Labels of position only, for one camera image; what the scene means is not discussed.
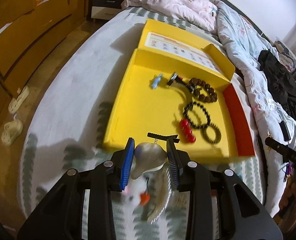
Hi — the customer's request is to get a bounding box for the white slipper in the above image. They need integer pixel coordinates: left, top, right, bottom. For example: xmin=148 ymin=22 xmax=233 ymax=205
xmin=1 ymin=119 xmax=23 ymax=146
xmin=8 ymin=86 xmax=29 ymax=114

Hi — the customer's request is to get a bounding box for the red ball hair clip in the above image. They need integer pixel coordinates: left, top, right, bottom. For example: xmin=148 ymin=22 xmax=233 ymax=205
xmin=179 ymin=118 xmax=196 ymax=143

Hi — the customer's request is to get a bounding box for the brown spiral hair tie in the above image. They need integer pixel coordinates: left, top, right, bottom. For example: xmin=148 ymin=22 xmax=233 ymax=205
xmin=202 ymin=125 xmax=222 ymax=145

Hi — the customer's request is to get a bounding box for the person's right hand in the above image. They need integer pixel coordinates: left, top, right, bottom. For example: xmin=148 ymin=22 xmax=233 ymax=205
xmin=273 ymin=182 xmax=296 ymax=234

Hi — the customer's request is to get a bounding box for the black strap wristwatch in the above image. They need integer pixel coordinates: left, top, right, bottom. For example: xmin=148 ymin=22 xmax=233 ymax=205
xmin=166 ymin=72 xmax=193 ymax=104

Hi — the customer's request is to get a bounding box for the dark nightstand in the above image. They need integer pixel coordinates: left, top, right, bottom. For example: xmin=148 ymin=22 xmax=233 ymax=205
xmin=90 ymin=0 xmax=124 ymax=21

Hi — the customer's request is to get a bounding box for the yellow cardboard box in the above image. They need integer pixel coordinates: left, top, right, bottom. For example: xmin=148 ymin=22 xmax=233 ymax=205
xmin=103 ymin=19 xmax=256 ymax=163

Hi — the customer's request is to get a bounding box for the black garment on bed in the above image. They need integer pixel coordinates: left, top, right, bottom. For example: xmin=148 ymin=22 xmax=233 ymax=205
xmin=258 ymin=50 xmax=296 ymax=121

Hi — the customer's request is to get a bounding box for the wooden wardrobe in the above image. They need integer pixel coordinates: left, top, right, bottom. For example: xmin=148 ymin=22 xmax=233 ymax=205
xmin=0 ymin=0 xmax=89 ymax=126

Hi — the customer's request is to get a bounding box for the brown rudraksha bead bracelet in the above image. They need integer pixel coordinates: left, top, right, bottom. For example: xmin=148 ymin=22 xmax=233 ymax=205
xmin=188 ymin=77 xmax=218 ymax=104

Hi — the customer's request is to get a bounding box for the white plush bunny hair clip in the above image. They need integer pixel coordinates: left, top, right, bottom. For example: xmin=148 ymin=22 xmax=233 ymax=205
xmin=122 ymin=142 xmax=172 ymax=224

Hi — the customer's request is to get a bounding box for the blue silicone hair clip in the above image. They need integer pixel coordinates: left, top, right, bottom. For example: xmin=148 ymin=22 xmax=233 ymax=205
xmin=151 ymin=73 xmax=163 ymax=89

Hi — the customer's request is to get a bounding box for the white leaf pattern bedsheet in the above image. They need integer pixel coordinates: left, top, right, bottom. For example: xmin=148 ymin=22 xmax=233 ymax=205
xmin=17 ymin=8 xmax=266 ymax=239

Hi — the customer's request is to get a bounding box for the black bead bracelet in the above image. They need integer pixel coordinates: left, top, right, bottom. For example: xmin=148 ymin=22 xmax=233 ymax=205
xmin=183 ymin=101 xmax=212 ymax=130

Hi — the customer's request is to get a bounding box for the black alligator hair clip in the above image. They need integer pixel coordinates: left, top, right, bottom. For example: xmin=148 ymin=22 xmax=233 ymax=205
xmin=147 ymin=132 xmax=180 ymax=143

